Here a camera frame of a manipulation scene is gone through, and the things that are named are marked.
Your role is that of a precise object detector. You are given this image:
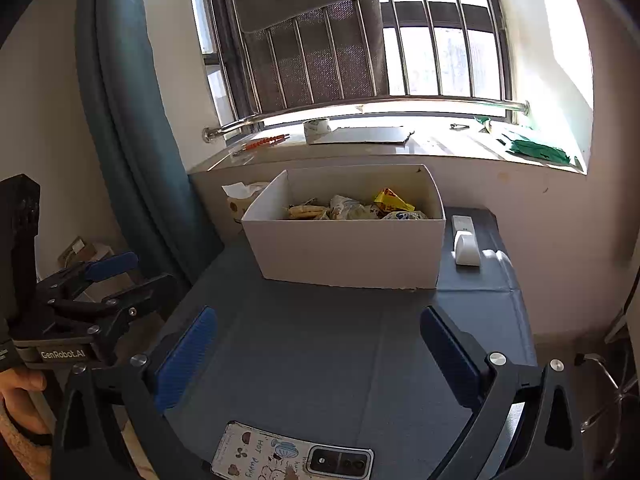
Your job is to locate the white tape roll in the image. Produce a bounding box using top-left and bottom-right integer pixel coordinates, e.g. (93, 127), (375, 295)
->
(303, 117), (333, 145)

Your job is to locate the yellow tissue pack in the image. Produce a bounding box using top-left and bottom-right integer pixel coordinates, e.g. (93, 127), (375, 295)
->
(221, 181), (271, 226)

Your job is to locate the phone with cartoon case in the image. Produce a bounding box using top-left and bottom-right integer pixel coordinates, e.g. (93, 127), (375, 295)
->
(210, 421), (376, 480)

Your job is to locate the clear yellow bread bag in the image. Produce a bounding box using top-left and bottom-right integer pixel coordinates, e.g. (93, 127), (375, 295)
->
(285, 202), (331, 221)

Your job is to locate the yellow packet with red label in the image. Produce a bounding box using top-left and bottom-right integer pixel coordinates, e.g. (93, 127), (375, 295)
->
(374, 187), (417, 213)

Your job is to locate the red orange beaded stick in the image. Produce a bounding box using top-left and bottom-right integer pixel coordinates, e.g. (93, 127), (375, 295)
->
(231, 133), (291, 153)

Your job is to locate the small brown cardboard box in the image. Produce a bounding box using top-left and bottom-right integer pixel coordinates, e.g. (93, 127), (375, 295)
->
(57, 236), (121, 301)

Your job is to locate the person's left forearm fluffy sleeve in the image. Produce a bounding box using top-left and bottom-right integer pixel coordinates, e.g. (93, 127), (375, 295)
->
(0, 400), (53, 480)

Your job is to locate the long cream snack packet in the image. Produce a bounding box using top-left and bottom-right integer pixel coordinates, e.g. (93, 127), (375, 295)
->
(327, 195), (376, 221)

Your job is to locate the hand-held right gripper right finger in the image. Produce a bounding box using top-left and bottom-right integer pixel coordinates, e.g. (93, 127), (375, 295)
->
(420, 305), (586, 480)

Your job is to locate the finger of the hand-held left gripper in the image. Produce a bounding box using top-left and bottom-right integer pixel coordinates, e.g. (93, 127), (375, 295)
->
(35, 251), (140, 306)
(47, 273), (178, 356)

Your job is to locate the white chair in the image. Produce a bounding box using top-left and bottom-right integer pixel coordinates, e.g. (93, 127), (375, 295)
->
(575, 305), (640, 466)

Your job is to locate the flat cardboard sheet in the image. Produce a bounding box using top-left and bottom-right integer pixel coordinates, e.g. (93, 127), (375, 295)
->
(307, 126), (416, 146)

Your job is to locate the white cardboard box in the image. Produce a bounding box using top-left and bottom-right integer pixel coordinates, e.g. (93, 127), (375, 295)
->
(241, 163), (447, 291)

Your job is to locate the grey mesh cloth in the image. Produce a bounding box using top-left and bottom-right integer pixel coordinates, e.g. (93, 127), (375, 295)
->
(220, 0), (398, 111)

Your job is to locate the metal window guard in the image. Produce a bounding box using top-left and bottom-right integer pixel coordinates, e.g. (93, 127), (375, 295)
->
(187, 0), (516, 116)

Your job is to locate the teal curtain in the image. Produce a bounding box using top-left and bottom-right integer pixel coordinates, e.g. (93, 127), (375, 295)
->
(75, 0), (226, 286)

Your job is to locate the metal rail bar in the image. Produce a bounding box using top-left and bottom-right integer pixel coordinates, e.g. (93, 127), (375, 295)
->
(202, 100), (531, 142)

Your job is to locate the white remote control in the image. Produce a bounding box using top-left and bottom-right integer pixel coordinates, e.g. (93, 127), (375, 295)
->
(451, 215), (482, 267)

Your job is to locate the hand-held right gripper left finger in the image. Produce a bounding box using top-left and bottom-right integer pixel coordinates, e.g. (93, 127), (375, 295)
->
(50, 306), (219, 480)

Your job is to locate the person's left hand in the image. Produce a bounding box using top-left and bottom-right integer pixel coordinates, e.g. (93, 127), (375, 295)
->
(0, 371), (48, 431)

